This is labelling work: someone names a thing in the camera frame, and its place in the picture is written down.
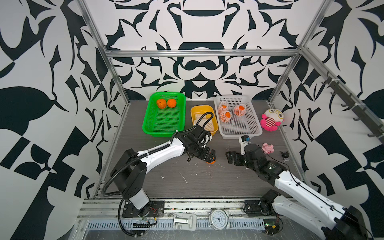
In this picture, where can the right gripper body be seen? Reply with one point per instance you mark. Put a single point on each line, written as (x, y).
(239, 160)

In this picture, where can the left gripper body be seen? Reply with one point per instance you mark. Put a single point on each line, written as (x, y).
(201, 152)

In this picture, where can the white foam net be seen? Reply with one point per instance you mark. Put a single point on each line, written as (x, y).
(200, 121)
(209, 126)

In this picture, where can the orange toy fruit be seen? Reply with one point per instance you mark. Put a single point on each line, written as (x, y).
(161, 103)

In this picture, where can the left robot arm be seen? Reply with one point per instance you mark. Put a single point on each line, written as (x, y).
(128, 176)

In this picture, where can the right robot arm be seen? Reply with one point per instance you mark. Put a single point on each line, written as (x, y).
(293, 199)

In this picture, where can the small pink plush toy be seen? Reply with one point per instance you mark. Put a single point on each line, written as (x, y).
(268, 149)

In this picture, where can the small black toy figure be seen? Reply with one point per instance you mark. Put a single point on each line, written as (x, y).
(285, 156)

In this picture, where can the yellow plastic tray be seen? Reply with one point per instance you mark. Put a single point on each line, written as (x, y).
(198, 111)

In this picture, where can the green plastic basket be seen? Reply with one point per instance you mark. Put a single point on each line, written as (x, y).
(164, 122)

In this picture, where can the white perforated plastic basket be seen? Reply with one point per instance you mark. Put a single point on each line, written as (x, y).
(236, 127)

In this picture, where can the pink white plush toy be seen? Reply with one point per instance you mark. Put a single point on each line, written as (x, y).
(271, 119)

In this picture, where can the small green circuit board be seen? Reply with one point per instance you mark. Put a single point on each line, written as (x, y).
(272, 227)

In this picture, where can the white analog clock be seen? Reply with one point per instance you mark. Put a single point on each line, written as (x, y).
(219, 220)

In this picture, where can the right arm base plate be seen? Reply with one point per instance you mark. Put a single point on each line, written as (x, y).
(255, 207)

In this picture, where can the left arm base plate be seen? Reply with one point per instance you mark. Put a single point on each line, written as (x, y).
(151, 210)

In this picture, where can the black hook rail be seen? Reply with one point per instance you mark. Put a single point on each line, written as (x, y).
(361, 110)

